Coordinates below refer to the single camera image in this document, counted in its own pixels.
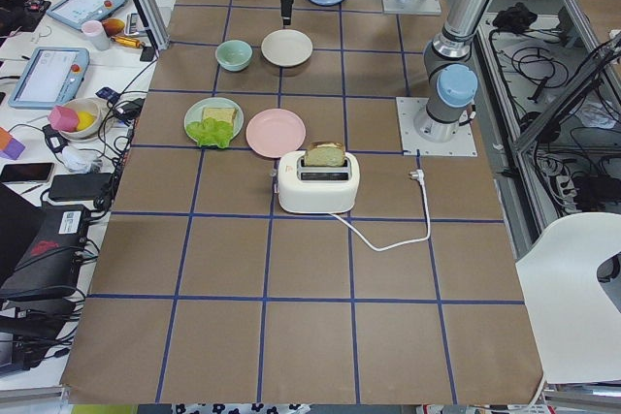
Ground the pink plate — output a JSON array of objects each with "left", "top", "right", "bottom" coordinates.
[{"left": 245, "top": 109, "right": 306, "bottom": 158}]

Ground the cream plate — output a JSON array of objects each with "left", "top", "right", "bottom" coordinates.
[{"left": 261, "top": 29, "right": 313, "bottom": 68}]

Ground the green bowl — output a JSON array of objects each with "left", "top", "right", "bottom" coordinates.
[{"left": 215, "top": 40, "right": 253, "bottom": 72}]

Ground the bread slice on plate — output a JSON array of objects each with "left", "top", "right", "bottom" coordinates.
[{"left": 202, "top": 107, "right": 238, "bottom": 125}]

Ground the green plate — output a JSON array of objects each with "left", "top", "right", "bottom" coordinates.
[{"left": 183, "top": 97, "right": 244, "bottom": 142}]

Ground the green lettuce leaf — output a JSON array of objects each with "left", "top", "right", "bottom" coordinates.
[{"left": 185, "top": 117, "right": 234, "bottom": 148}]

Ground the bread slice in toaster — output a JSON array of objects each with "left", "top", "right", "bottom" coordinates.
[{"left": 304, "top": 142, "right": 345, "bottom": 167}]

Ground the orange metal cylinder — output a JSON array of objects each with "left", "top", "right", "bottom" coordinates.
[{"left": 111, "top": 36, "right": 145, "bottom": 48}]

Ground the far teach pendant tablet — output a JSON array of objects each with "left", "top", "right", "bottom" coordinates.
[{"left": 47, "top": 0, "right": 128, "bottom": 30}]

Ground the teach pendant tablet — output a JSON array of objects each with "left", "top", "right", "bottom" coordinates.
[
  {"left": 8, "top": 48, "right": 90, "bottom": 110},
  {"left": 47, "top": 0, "right": 128, "bottom": 30}
]

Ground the pink cup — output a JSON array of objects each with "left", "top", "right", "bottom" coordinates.
[{"left": 81, "top": 20, "right": 111, "bottom": 50}]

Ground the white toaster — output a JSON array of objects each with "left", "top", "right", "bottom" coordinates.
[{"left": 277, "top": 150, "right": 360, "bottom": 214}]

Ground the yellow toy fruit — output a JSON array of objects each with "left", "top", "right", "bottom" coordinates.
[{"left": 75, "top": 111, "right": 97, "bottom": 132}]

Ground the cream bowl with toys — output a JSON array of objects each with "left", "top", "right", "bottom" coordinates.
[{"left": 58, "top": 98, "right": 103, "bottom": 142}]

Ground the near teach pendant tablet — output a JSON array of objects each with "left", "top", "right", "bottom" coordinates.
[{"left": 8, "top": 48, "right": 90, "bottom": 110}]

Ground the pink toy block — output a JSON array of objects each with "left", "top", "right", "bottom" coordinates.
[{"left": 48, "top": 106, "right": 79, "bottom": 132}]

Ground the black power bank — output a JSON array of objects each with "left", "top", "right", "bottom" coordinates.
[{"left": 48, "top": 173, "right": 112, "bottom": 202}]

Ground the black smartphone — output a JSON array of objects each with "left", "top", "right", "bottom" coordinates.
[{"left": 1, "top": 162, "right": 55, "bottom": 183}]

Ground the purple toy block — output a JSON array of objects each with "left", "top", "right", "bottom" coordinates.
[{"left": 0, "top": 128, "right": 25, "bottom": 160}]

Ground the white chair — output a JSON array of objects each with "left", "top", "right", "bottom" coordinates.
[{"left": 516, "top": 212, "right": 620, "bottom": 384}]

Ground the white toaster power cable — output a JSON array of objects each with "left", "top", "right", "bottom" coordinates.
[{"left": 327, "top": 169, "right": 433, "bottom": 253}]

